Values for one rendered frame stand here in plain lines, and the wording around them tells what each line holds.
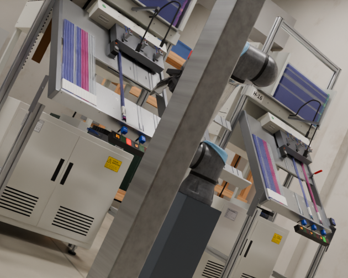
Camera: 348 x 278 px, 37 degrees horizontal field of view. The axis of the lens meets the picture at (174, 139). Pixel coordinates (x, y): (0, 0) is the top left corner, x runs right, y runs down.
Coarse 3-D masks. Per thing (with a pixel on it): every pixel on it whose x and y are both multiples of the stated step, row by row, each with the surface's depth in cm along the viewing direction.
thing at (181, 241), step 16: (176, 208) 199; (192, 208) 199; (208, 208) 202; (176, 224) 197; (192, 224) 200; (208, 224) 204; (160, 240) 199; (176, 240) 198; (192, 240) 201; (208, 240) 205; (160, 256) 195; (176, 256) 199; (192, 256) 202; (144, 272) 199; (160, 272) 196; (176, 272) 200; (192, 272) 203
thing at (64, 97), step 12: (60, 96) 222; (72, 96) 223; (72, 108) 228; (84, 108) 229; (96, 108) 230; (96, 120) 236; (108, 120) 237; (120, 120) 238; (120, 132) 244; (132, 132) 245; (144, 132) 247; (144, 144) 252
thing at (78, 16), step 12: (72, 12) 264; (84, 12) 273; (84, 24) 266; (96, 24) 275; (96, 36) 268; (108, 36) 277; (96, 48) 262; (108, 60) 264; (132, 60) 281; (132, 72) 274; (144, 72) 283; (144, 84) 276; (156, 84) 286
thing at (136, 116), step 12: (60, 72) 229; (60, 84) 225; (96, 84) 244; (108, 96) 246; (108, 108) 241; (120, 108) 248; (132, 108) 255; (132, 120) 249; (144, 120) 257; (156, 120) 265
